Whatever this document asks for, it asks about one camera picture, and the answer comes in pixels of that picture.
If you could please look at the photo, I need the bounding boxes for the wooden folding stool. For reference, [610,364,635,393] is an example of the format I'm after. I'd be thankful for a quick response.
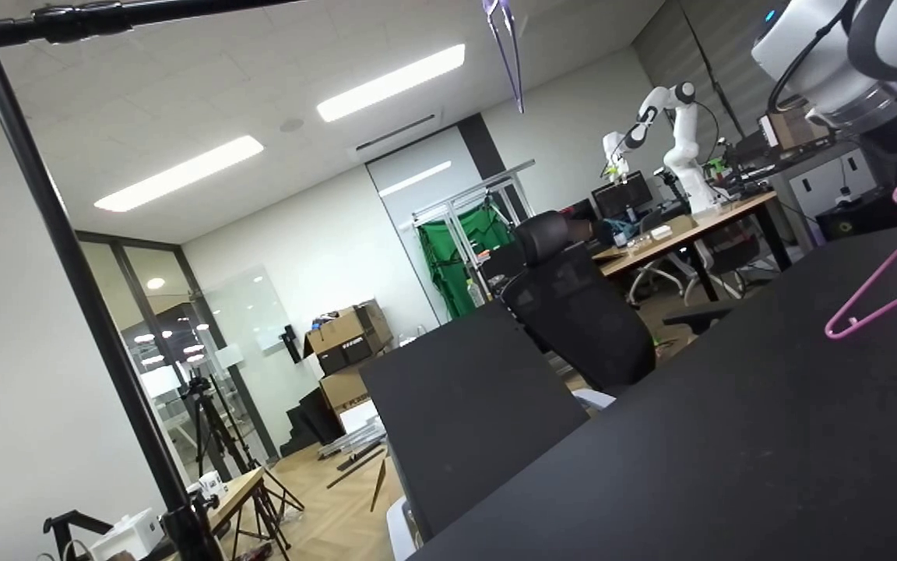
[199,463,308,561]

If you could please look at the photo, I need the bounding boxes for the pink plastic hanger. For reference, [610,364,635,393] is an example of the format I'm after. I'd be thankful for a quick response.
[823,167,897,342]

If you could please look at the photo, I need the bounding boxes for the white box device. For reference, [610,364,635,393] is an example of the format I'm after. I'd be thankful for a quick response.
[87,507,168,561]

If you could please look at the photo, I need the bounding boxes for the grey drawer cabinet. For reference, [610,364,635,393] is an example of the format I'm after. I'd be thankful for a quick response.
[780,144,879,250]

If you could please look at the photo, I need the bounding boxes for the wooden office desk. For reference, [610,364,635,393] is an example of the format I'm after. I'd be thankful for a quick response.
[590,188,798,304]

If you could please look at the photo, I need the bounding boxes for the glass whiteboard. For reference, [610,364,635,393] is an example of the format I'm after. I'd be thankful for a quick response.
[199,265,294,362]

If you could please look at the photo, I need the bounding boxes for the large cardboard box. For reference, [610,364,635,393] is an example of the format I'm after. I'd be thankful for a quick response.
[306,297,395,362]

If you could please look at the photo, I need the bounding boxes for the green hanging cloth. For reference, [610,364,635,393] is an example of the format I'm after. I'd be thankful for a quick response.
[414,199,521,320]

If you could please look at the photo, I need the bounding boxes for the black horizontal hanging rod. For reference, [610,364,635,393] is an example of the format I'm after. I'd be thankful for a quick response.
[0,0,296,55]

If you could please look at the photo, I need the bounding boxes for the purple hanging strap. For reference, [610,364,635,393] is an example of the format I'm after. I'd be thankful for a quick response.
[478,0,530,117]

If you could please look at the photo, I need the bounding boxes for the long ceiling light panel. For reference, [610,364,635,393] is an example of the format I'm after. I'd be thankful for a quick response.
[312,41,471,125]
[89,133,268,218]

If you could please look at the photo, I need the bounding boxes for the black flat panel board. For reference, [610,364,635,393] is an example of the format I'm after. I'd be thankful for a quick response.
[359,302,593,543]

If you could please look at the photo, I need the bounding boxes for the small cardboard box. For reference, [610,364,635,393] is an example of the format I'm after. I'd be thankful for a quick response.
[317,366,373,414]

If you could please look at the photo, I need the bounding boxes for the black camera tripod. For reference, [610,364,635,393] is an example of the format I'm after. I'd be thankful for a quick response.
[168,331,306,523]

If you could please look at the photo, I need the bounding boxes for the computer monitor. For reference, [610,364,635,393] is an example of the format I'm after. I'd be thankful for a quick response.
[758,104,832,157]

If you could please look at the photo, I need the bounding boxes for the black mesh office chair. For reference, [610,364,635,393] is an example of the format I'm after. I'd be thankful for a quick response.
[495,209,660,399]

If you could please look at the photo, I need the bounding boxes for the metal clothes rack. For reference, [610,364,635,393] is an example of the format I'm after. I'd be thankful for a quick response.
[407,157,542,316]

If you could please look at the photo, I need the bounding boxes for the black vertical stand pole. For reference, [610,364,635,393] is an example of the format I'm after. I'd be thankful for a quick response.
[0,2,224,561]

